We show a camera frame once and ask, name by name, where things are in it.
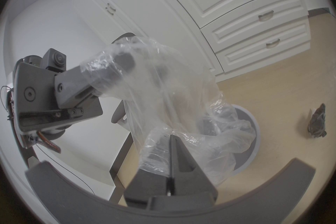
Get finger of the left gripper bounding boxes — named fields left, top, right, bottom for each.
left=53, top=52, right=137, bottom=110

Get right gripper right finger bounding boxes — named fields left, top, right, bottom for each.
left=171, top=134, right=219, bottom=202

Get black plastic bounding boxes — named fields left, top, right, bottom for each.
left=307, top=103, right=327, bottom=138

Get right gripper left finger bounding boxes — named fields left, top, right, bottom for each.
left=123, top=134, right=172, bottom=210

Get white chair dark grey cushions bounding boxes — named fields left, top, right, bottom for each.
left=108, top=32, right=213, bottom=204

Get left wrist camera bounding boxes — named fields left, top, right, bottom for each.
left=42, top=48, right=67, bottom=71

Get clear plastic bag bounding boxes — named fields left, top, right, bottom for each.
left=79, top=36, right=257, bottom=187

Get white trash bin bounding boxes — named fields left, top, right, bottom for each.
left=197, top=103, right=261, bottom=173

